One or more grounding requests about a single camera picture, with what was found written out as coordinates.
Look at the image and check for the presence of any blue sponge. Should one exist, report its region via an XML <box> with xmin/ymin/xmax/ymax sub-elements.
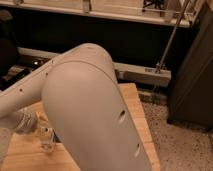
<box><xmin>54</xmin><ymin>132</ymin><xmax>61</xmax><ymax>143</ymax></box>

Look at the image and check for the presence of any dark office chair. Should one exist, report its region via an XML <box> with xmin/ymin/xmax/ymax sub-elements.
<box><xmin>0</xmin><ymin>9</ymin><xmax>32</xmax><ymax>91</ymax></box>

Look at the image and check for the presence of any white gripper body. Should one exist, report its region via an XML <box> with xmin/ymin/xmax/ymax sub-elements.
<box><xmin>9</xmin><ymin>112</ymin><xmax>38</xmax><ymax>134</ymax></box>

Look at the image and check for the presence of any dark cabinet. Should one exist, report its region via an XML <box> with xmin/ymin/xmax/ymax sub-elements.
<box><xmin>167</xmin><ymin>2</ymin><xmax>213</xmax><ymax>129</ymax></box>

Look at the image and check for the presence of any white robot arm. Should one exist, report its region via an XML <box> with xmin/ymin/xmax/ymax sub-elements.
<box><xmin>0</xmin><ymin>43</ymin><xmax>152</xmax><ymax>171</ymax></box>

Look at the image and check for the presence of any metal pole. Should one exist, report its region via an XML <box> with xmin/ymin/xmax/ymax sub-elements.
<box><xmin>155</xmin><ymin>0</ymin><xmax>190</xmax><ymax>74</ymax></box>

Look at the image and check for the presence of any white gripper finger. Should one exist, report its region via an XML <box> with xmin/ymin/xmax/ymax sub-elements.
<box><xmin>33</xmin><ymin>129</ymin><xmax>45</xmax><ymax>138</ymax></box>
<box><xmin>37</xmin><ymin>113</ymin><xmax>49</xmax><ymax>127</ymax></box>

